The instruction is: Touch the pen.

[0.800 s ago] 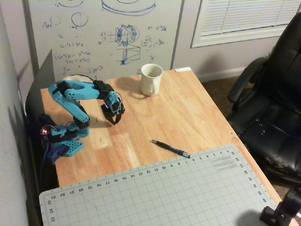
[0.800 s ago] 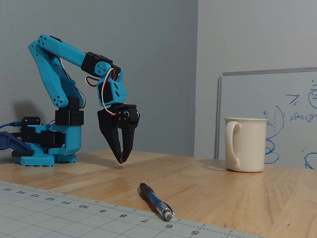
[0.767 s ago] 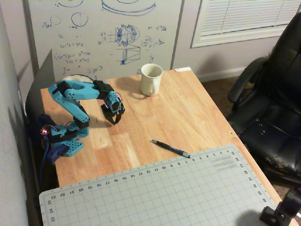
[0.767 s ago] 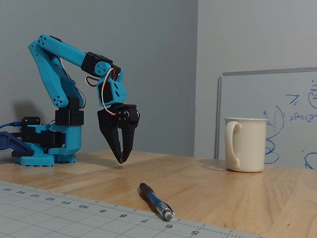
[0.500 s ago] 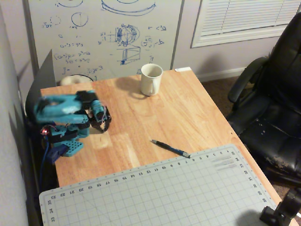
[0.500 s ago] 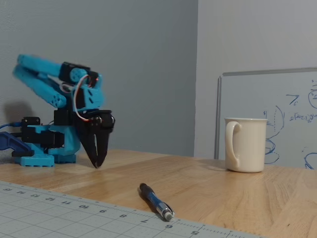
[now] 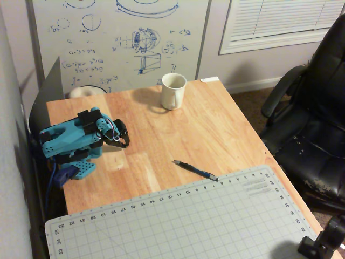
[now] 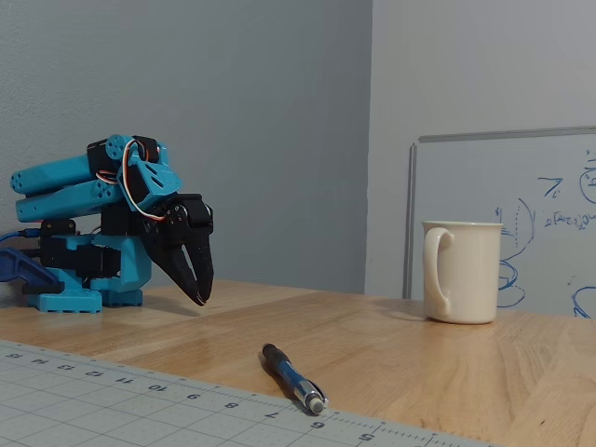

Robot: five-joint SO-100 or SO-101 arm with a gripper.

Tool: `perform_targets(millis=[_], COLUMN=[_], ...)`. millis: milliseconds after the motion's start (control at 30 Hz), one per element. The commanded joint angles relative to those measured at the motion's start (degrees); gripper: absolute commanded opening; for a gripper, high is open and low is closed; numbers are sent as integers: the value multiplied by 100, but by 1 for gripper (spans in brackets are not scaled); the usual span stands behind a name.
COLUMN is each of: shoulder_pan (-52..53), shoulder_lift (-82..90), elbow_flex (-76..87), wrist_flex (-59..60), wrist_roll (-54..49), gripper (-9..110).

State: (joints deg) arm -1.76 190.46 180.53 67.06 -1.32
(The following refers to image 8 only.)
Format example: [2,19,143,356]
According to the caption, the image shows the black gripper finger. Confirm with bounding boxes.
[149,241,206,307]
[187,230,215,303]

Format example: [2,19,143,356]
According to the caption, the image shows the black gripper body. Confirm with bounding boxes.
[142,192,216,249]

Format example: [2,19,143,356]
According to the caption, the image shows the blue and silver pen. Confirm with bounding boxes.
[262,343,330,416]

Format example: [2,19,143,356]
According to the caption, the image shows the grey cutting mat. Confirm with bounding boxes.
[0,338,507,447]

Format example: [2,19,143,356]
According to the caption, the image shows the dark blue table clamp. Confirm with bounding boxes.
[0,246,62,296]

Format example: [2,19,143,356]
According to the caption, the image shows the cream ceramic mug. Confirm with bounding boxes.
[421,220,505,325]

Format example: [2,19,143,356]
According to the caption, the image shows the whiteboard with blue drawings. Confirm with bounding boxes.
[402,125,596,320]

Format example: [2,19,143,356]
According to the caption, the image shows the servo wire bundle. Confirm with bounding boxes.
[96,135,168,223]

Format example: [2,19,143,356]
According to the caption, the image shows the blue USB cable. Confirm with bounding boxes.
[0,228,44,244]

